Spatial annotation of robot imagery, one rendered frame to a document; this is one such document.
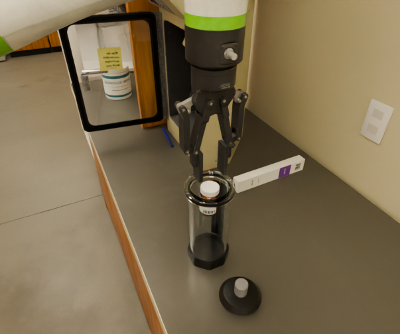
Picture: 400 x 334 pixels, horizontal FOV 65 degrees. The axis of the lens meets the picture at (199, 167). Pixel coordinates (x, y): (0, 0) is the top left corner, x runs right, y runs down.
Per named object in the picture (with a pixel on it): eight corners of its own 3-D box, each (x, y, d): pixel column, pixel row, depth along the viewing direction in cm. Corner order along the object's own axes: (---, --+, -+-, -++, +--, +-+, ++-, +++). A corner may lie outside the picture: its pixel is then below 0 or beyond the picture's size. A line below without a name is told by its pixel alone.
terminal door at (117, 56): (164, 120, 125) (155, 10, 101) (84, 132, 118) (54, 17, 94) (163, 119, 126) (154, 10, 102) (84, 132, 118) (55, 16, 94)
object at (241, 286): (245, 276, 74) (248, 258, 70) (268, 309, 68) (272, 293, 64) (211, 291, 71) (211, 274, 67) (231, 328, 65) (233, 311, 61)
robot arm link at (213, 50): (224, 12, 53) (173, 18, 49) (264, 29, 44) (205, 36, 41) (222, 50, 56) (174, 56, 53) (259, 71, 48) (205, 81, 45)
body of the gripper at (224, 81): (200, 73, 46) (200, 127, 52) (248, 64, 49) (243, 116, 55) (180, 57, 52) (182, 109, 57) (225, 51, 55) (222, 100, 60)
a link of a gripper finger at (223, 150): (218, 140, 63) (221, 139, 63) (216, 167, 67) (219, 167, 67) (225, 147, 60) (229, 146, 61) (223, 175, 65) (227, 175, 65)
